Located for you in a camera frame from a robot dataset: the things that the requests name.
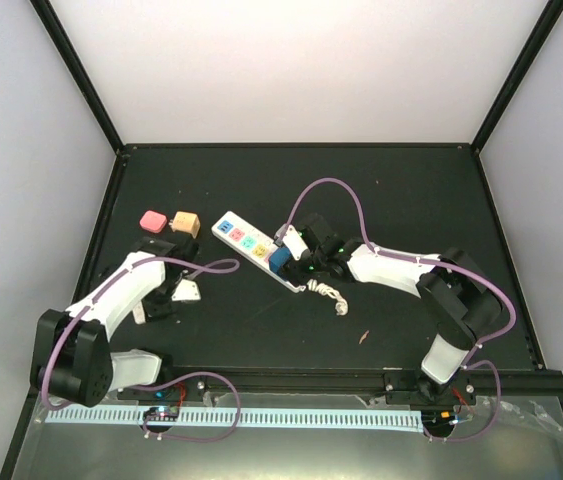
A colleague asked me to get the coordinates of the white tiger cube socket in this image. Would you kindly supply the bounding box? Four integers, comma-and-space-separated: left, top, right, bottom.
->
132, 301, 146, 325

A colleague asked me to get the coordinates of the blue cube socket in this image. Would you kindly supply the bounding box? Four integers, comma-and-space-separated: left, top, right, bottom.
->
268, 247, 293, 278

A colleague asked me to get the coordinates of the white power strip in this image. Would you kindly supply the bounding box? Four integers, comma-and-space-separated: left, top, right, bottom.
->
211, 211, 306, 293

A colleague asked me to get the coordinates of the pink plug adapter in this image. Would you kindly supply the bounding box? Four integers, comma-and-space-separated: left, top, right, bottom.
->
139, 210, 168, 233

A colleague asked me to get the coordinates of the beige dragon cube socket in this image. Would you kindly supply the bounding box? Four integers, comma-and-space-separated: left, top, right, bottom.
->
169, 211, 200, 239

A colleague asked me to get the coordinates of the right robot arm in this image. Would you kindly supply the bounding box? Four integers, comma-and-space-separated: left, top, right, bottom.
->
269, 214, 503, 404

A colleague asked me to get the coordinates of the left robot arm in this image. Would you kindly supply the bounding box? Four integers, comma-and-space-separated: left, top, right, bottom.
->
30, 234, 199, 410

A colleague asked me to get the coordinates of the small green circuit board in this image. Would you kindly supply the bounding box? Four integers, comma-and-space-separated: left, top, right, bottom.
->
143, 406, 180, 422

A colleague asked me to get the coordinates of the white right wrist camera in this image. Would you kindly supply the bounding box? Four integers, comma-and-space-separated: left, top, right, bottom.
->
275, 224, 310, 261

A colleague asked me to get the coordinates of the white coiled power cord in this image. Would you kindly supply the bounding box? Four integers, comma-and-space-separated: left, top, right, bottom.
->
305, 279, 350, 318

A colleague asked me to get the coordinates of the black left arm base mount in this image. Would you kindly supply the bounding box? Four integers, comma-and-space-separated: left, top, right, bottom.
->
116, 369, 209, 404

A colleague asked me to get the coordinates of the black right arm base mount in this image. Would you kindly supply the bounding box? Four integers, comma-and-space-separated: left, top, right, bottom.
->
383, 369, 475, 408

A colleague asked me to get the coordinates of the light blue slotted cable duct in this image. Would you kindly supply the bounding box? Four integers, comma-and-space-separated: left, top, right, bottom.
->
45, 405, 424, 433

